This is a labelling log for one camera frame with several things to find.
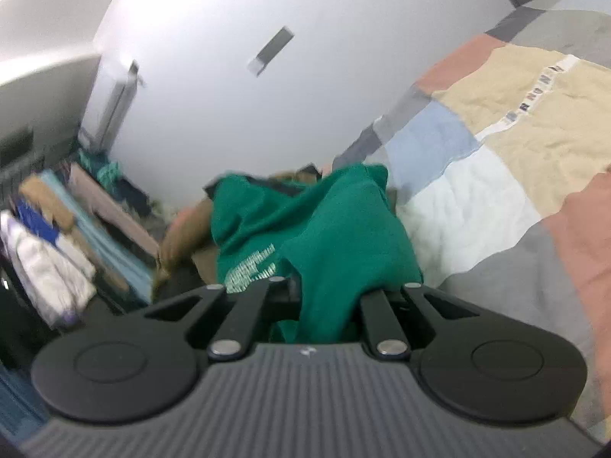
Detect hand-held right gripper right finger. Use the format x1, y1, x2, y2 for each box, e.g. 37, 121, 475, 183
360, 283, 480, 360

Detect blue cloth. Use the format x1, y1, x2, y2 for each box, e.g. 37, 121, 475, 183
0, 369, 51, 437

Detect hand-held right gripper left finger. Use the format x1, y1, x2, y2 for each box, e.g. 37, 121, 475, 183
143, 277, 301, 361

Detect white wall unit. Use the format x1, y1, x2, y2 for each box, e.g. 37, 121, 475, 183
79, 60, 141, 153

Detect brown garment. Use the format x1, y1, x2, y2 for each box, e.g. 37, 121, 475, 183
153, 167, 325, 297

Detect patchwork blanket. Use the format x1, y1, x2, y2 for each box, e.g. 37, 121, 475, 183
329, 0, 611, 442

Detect green hoodie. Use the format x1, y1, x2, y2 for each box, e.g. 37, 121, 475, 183
210, 163, 425, 344

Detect row of hanging clothes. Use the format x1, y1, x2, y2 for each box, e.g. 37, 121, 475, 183
0, 148, 160, 330

